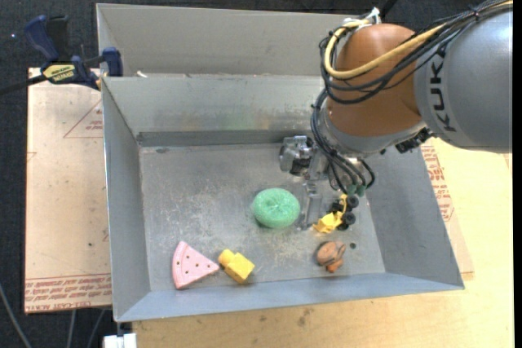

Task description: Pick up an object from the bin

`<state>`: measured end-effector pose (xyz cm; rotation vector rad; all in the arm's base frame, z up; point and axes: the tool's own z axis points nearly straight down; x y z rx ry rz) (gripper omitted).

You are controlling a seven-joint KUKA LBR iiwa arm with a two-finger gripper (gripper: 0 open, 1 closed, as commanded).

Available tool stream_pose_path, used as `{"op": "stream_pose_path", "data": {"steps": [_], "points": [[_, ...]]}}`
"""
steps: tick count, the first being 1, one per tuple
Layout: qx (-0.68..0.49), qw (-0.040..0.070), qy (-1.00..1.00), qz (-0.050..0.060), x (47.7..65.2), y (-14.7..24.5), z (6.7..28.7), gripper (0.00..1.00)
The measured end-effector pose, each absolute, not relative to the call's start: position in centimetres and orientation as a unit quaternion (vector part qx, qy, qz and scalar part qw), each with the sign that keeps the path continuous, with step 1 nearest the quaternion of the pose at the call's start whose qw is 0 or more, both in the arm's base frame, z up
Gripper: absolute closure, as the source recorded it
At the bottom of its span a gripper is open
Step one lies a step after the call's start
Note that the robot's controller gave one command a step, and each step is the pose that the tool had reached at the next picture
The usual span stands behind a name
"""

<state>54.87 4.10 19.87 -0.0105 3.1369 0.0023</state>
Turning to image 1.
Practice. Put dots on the yellow toy block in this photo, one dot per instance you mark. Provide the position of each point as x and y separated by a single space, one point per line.
238 267

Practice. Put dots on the grey metal bin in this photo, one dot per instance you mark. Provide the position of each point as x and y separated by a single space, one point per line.
212 183

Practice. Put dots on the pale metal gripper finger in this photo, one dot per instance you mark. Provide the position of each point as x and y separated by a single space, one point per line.
318 208
306 212

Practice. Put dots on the yellow toy truck black wheels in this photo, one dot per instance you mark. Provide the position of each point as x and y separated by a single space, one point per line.
329 221

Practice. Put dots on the green round sponge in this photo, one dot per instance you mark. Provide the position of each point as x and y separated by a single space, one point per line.
275 208

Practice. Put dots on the brown cardboard board red print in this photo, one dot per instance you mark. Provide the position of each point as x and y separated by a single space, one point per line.
61 175

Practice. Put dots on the pink toy watermelon slice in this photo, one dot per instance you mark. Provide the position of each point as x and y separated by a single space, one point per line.
188 265

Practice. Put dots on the brown and orange toy animal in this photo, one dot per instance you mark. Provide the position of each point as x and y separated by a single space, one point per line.
328 252

